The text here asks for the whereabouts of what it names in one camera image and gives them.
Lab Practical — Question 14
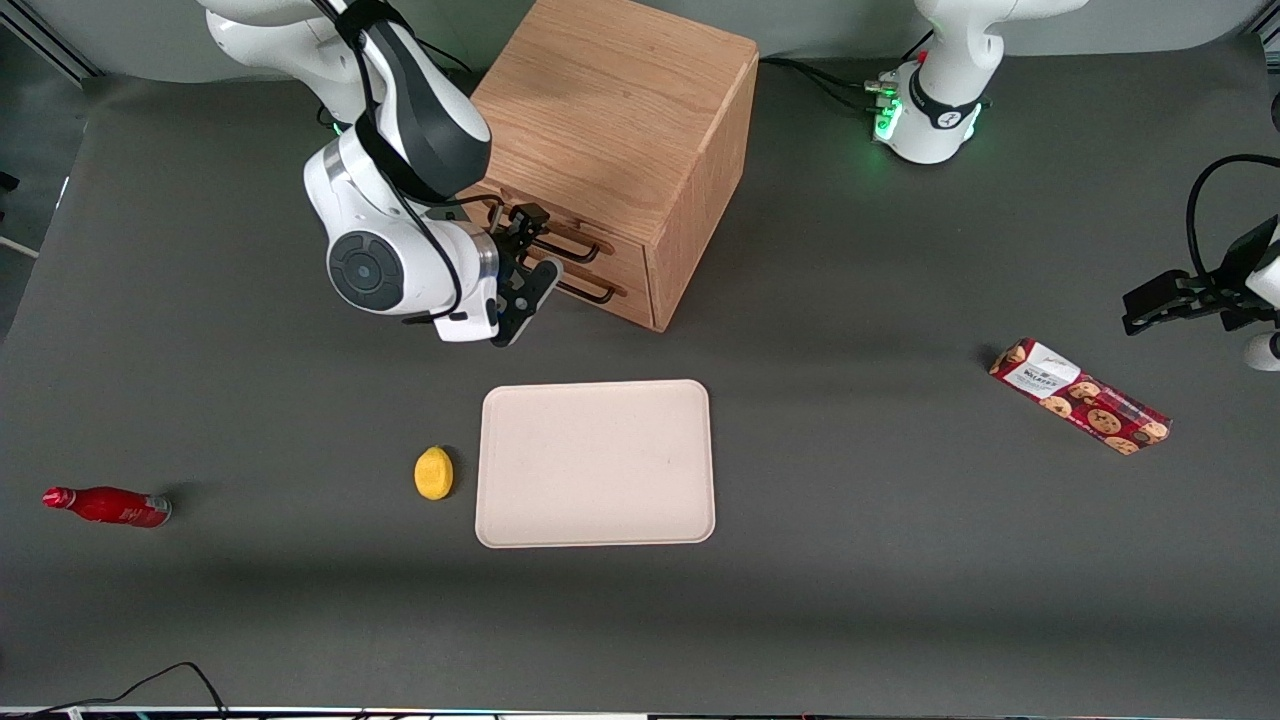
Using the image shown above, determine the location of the black looped cable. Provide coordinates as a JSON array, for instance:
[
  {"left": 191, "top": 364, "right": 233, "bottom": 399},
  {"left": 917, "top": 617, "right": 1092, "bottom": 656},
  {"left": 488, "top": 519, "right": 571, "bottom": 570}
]
[{"left": 1186, "top": 154, "right": 1280, "bottom": 286}]

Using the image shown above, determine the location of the oak wooden drawer cabinet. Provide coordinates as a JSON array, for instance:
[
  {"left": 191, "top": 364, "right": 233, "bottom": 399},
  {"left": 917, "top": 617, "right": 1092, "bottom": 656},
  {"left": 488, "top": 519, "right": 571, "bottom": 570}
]
[{"left": 462, "top": 0, "right": 759, "bottom": 333}]

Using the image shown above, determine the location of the yellow lemon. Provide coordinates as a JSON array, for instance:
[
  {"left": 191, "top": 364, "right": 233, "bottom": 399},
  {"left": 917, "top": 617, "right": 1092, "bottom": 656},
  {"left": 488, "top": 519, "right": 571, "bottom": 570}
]
[{"left": 414, "top": 445, "right": 455, "bottom": 501}]

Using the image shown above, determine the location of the black base cable bundle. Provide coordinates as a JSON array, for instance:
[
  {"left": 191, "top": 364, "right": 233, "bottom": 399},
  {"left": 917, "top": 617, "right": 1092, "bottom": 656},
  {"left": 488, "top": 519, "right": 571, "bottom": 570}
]
[
  {"left": 758, "top": 55, "right": 901, "bottom": 113},
  {"left": 415, "top": 38, "right": 473, "bottom": 77}
]

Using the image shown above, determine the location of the beige rectangular tray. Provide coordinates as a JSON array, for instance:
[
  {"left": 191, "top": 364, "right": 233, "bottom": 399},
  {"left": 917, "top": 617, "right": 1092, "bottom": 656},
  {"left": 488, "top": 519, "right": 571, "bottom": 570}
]
[{"left": 474, "top": 379, "right": 717, "bottom": 550}]

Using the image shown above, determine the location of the red bottle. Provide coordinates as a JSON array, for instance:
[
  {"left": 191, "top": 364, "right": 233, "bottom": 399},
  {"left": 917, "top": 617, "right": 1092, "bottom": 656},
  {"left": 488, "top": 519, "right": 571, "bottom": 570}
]
[{"left": 42, "top": 485, "right": 173, "bottom": 529}]

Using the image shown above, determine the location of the red tartan cookie box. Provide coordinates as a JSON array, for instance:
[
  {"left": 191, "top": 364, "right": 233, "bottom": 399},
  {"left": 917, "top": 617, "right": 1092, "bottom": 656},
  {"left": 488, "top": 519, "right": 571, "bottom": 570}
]
[{"left": 988, "top": 338, "right": 1173, "bottom": 457}]

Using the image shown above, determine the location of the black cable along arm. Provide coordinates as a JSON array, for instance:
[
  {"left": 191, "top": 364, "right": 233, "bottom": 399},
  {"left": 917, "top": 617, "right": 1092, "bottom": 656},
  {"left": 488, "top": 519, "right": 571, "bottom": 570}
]
[{"left": 320, "top": 0, "right": 466, "bottom": 326}]

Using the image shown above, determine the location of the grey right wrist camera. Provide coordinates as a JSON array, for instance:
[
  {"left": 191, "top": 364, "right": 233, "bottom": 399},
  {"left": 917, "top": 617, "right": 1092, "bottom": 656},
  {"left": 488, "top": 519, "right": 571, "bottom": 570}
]
[{"left": 493, "top": 258, "right": 564, "bottom": 349}]

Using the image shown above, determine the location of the thin black cable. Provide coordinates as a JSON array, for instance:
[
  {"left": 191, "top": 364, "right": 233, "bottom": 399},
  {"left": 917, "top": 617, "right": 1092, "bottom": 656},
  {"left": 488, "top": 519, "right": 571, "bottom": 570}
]
[{"left": 30, "top": 661, "right": 231, "bottom": 720}]

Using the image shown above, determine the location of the aluminium frame rail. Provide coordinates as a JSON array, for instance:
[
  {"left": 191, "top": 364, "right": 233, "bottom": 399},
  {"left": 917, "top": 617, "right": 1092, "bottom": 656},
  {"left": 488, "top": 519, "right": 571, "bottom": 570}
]
[{"left": 0, "top": 0, "right": 103, "bottom": 86}]

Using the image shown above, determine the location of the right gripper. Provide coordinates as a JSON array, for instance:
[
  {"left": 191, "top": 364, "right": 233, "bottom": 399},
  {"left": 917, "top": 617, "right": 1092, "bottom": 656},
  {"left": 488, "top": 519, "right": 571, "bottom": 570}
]
[{"left": 437, "top": 203, "right": 553, "bottom": 344}]

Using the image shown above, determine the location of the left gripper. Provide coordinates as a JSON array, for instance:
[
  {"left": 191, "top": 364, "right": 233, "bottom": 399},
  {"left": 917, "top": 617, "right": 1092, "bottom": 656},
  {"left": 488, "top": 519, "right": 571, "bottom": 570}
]
[{"left": 1122, "top": 215, "right": 1280, "bottom": 337}]

